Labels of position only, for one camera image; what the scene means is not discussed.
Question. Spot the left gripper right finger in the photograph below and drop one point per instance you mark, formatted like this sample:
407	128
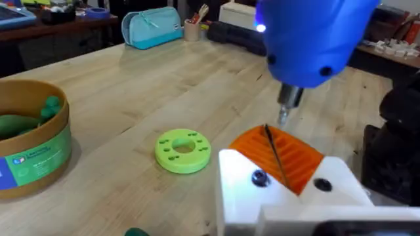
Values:
334	183

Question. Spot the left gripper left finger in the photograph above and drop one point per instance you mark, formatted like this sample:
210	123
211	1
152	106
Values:
239	196

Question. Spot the blue electric screwdriver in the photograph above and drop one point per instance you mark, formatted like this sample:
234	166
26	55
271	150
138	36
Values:
308	42

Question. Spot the small metal screw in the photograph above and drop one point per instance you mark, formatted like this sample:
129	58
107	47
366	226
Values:
260	178

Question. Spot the small green toy vegetable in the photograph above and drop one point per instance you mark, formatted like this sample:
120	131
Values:
136	232

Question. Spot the green disc with holes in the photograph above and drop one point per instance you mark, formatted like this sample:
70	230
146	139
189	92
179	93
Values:
170	157

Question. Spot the brown wooden shelf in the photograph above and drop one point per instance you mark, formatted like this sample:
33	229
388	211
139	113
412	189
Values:
384	60

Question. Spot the heap of white small parts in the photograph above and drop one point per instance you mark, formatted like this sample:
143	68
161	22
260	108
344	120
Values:
395	48

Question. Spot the long black case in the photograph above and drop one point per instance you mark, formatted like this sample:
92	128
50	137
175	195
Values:
236	37

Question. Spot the beige cup with utensils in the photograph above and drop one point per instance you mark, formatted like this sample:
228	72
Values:
192	32

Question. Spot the white box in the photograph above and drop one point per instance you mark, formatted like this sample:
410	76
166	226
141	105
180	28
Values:
236	14

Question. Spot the teal zip pouch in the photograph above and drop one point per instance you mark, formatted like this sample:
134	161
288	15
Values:
152	29

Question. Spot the brown tub with green toys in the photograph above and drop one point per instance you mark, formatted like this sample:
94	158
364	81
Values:
36	157

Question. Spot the blue tape roll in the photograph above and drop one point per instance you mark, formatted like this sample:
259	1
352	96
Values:
97	13

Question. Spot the brown wooden side table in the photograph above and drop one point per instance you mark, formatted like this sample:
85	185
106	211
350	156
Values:
49	30

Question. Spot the blue tablet case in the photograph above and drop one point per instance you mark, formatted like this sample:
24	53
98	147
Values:
14	17

